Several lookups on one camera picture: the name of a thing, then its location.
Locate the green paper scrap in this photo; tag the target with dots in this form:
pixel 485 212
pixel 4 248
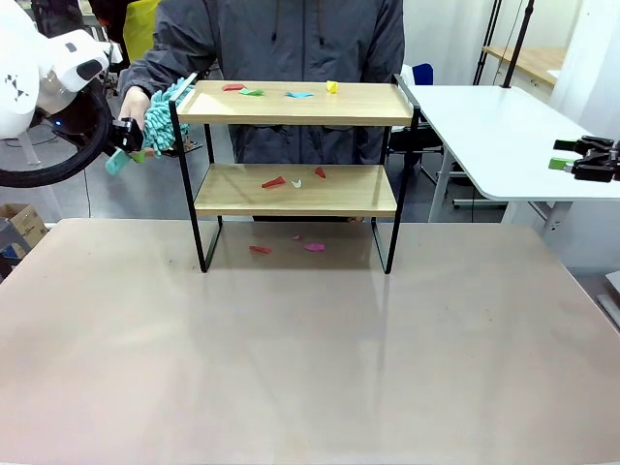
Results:
pixel 252 91

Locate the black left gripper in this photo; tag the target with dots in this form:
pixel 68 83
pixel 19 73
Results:
pixel 128 135

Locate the white rounded table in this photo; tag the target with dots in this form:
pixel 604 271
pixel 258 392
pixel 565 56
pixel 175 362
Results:
pixel 499 131

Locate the wooden desk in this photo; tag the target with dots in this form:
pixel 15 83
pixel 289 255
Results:
pixel 528 60

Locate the thin black tripod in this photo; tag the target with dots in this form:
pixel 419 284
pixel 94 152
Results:
pixel 486 43

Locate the thick black stand pole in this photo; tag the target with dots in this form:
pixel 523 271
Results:
pixel 518 43

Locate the brown cardboard box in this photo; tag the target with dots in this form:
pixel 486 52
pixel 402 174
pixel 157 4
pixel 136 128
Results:
pixel 24 225

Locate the yellow paper scrap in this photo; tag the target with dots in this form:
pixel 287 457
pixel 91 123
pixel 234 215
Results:
pixel 332 87

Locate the person's right hand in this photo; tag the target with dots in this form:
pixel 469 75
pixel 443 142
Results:
pixel 133 106

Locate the teal chenille duster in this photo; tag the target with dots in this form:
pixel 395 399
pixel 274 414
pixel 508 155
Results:
pixel 164 116

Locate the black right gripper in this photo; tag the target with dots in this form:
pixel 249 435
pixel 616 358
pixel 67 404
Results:
pixel 603 167

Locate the white paper scrap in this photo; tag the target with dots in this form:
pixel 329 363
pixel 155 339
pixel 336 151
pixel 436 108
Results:
pixel 296 183

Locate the black office chair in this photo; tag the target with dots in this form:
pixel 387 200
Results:
pixel 426 145

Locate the two-tier wooden shelf black frame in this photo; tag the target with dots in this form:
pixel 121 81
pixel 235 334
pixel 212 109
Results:
pixel 242 194

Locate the blue paper scrap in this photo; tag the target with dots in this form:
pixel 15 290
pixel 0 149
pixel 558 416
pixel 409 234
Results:
pixel 298 95

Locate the white desk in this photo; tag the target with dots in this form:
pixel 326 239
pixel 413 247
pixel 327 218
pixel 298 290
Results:
pixel 28 150

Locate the person in grey jacket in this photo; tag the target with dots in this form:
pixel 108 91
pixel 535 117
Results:
pixel 310 43

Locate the person's right forearm grey sleeve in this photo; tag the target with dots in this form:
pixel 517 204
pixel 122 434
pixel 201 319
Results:
pixel 160 68

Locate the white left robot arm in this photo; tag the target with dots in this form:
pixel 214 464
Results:
pixel 29 72

